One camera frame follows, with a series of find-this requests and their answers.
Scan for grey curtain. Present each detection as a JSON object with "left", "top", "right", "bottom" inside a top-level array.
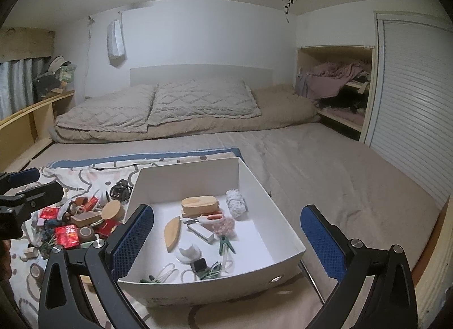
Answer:
[{"left": 0, "top": 58, "right": 45, "bottom": 121}]

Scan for white hanging cord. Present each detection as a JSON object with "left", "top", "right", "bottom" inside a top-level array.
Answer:
[{"left": 85, "top": 18, "right": 95, "bottom": 98}]

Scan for wooden shelf unit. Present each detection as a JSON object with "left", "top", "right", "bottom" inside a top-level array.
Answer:
[{"left": 0, "top": 90, "right": 76, "bottom": 174}]

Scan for beige printed valance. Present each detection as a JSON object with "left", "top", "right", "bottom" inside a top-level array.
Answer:
[{"left": 0, "top": 28, "right": 55, "bottom": 63}]

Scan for white rectangular box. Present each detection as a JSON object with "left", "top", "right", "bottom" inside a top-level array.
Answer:
[{"left": 187, "top": 225, "right": 215, "bottom": 243}]

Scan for teal knitted item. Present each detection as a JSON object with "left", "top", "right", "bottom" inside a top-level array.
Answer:
[{"left": 35, "top": 221, "right": 59, "bottom": 255}]

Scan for white shoe box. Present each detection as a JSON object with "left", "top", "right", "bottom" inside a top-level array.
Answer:
[{"left": 117, "top": 157, "right": 307, "bottom": 308}]

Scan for grey yarn ball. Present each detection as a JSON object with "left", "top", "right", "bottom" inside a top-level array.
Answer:
[{"left": 226, "top": 189, "right": 248, "bottom": 222}]

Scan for wooden oval lid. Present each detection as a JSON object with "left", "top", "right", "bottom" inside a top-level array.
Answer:
[{"left": 164, "top": 216, "right": 183, "bottom": 252}]

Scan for round wooden lid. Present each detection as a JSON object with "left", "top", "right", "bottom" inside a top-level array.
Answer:
[{"left": 101, "top": 200, "right": 126, "bottom": 225}]

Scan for orange white scissors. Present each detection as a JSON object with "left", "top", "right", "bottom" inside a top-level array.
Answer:
[{"left": 184, "top": 212, "right": 225, "bottom": 225}]

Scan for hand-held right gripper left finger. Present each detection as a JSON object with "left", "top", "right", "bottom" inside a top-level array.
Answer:
[{"left": 38, "top": 203, "right": 155, "bottom": 329}]

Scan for green clip bundle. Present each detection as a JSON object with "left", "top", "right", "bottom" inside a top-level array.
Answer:
[{"left": 196, "top": 263, "right": 222, "bottom": 280}]

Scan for white cap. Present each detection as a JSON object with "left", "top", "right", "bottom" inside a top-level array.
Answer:
[{"left": 48, "top": 56, "right": 71, "bottom": 70}]

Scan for pink scrunchie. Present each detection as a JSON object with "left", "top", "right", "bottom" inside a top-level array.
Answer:
[{"left": 212, "top": 218, "right": 236, "bottom": 237}]

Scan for black cable bundle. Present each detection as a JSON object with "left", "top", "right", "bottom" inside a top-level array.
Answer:
[{"left": 110, "top": 180, "right": 133, "bottom": 198}]

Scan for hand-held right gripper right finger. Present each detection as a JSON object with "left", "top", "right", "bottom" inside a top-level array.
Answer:
[{"left": 300, "top": 205, "right": 418, "bottom": 329}]

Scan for white shutter door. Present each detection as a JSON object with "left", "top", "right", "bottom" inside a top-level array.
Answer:
[{"left": 364, "top": 12, "right": 453, "bottom": 209}]

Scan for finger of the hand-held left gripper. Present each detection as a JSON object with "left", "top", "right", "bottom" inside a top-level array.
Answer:
[
  {"left": 0, "top": 181, "right": 64, "bottom": 211},
  {"left": 0, "top": 168, "right": 40, "bottom": 192}
]

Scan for white paper bag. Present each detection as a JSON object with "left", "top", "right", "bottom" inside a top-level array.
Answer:
[{"left": 106, "top": 20, "right": 127, "bottom": 67}]

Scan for pink clothes pile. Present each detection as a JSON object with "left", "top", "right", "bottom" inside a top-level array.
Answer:
[{"left": 295, "top": 61, "right": 370, "bottom": 100}]

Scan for metal rod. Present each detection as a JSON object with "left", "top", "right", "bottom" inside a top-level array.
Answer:
[{"left": 298, "top": 261, "right": 325, "bottom": 306}]

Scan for white cable loop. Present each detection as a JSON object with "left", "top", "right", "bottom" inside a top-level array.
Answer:
[{"left": 142, "top": 263, "right": 179, "bottom": 283}]

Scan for flat red box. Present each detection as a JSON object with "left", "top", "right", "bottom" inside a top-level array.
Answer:
[{"left": 38, "top": 207, "right": 59, "bottom": 222}]

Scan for wooden oval box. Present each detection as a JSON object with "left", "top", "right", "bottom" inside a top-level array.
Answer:
[{"left": 181, "top": 195, "right": 221, "bottom": 218}]

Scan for black bag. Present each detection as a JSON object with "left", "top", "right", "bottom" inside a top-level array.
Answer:
[{"left": 33, "top": 72, "right": 66, "bottom": 98}]

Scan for wooden closet niche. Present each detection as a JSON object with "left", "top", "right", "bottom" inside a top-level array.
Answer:
[{"left": 296, "top": 46, "right": 374, "bottom": 142}]

